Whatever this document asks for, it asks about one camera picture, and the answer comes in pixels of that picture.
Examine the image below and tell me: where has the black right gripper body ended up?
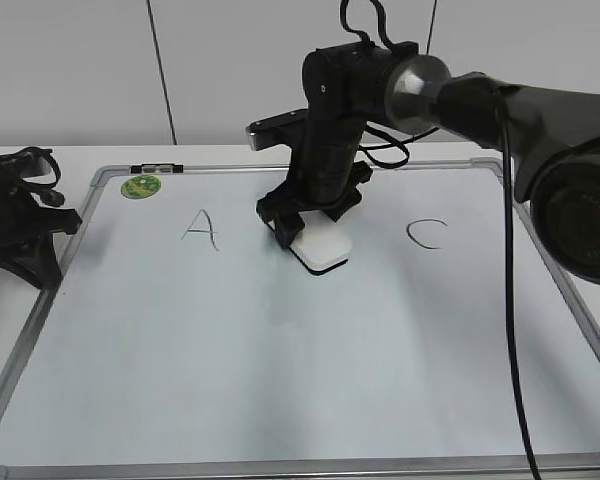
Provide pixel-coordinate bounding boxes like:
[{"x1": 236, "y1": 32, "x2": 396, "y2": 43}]
[{"x1": 256, "y1": 41, "x2": 419, "y2": 223}]

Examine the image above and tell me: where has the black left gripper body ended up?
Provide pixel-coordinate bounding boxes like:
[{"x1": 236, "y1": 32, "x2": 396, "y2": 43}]
[{"x1": 0, "y1": 147, "x2": 43, "y2": 247}]

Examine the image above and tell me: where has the white board eraser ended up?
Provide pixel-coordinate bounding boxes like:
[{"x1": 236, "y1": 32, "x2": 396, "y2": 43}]
[{"x1": 280, "y1": 212, "x2": 353, "y2": 276}]

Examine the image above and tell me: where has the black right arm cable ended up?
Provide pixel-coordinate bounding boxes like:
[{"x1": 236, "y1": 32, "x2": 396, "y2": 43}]
[{"x1": 338, "y1": 0, "x2": 544, "y2": 480}]

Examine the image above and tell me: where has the green round magnet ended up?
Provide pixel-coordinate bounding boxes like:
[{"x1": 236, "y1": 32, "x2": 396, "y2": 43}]
[{"x1": 121, "y1": 175, "x2": 162, "y2": 200}]

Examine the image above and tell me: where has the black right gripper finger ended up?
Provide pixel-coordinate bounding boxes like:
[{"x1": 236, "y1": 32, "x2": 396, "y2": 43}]
[
  {"x1": 273, "y1": 212, "x2": 305, "y2": 249},
  {"x1": 328, "y1": 188, "x2": 362, "y2": 222}
]

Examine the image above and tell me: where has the white board with grey frame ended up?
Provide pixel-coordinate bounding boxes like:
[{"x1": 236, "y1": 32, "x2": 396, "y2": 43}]
[{"x1": 0, "y1": 157, "x2": 600, "y2": 480}]

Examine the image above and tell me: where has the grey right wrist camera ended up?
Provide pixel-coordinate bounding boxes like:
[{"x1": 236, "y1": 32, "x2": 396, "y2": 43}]
[{"x1": 246, "y1": 109, "x2": 307, "y2": 151}]

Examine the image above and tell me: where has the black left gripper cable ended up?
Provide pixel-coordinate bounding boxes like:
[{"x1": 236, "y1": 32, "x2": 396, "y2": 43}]
[{"x1": 0, "y1": 145, "x2": 67, "y2": 209}]

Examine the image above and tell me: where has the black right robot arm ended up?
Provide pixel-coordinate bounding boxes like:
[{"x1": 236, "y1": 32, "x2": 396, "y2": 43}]
[{"x1": 248, "y1": 42, "x2": 600, "y2": 285}]

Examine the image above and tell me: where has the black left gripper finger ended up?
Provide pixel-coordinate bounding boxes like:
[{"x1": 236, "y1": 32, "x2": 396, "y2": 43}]
[
  {"x1": 0, "y1": 234, "x2": 62, "y2": 289},
  {"x1": 27, "y1": 207, "x2": 82, "y2": 236}
]

